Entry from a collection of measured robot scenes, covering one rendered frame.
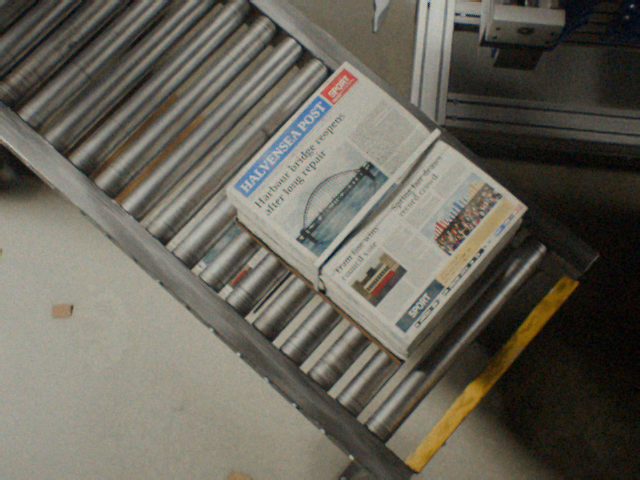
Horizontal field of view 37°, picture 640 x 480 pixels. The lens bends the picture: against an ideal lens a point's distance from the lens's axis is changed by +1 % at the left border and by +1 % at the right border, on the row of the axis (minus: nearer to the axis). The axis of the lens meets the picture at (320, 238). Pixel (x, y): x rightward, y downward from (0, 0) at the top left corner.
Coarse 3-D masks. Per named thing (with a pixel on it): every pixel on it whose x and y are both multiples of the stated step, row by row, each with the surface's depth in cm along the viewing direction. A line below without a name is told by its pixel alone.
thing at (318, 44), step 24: (264, 0) 180; (288, 24) 179; (312, 24) 179; (312, 48) 178; (336, 48) 178; (432, 120) 174; (456, 144) 173; (480, 168) 172; (528, 216) 169; (552, 216) 169; (552, 240) 168; (576, 240) 168; (552, 264) 173; (576, 264) 167
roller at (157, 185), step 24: (288, 48) 178; (264, 72) 176; (240, 96) 175; (264, 96) 178; (216, 120) 174; (240, 120) 177; (192, 144) 173; (216, 144) 175; (168, 168) 171; (192, 168) 174; (144, 192) 170; (168, 192) 173; (144, 216) 171
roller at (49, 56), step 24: (96, 0) 180; (120, 0) 181; (72, 24) 179; (96, 24) 180; (48, 48) 177; (72, 48) 179; (24, 72) 176; (48, 72) 178; (0, 96) 175; (24, 96) 177
